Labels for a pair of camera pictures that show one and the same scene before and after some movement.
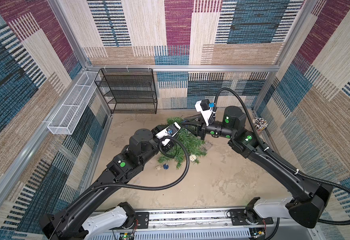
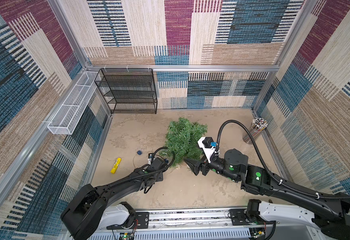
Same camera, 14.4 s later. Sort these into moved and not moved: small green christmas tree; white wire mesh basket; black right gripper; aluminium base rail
Moved: black right gripper
Not moved: aluminium base rail; small green christmas tree; white wire mesh basket
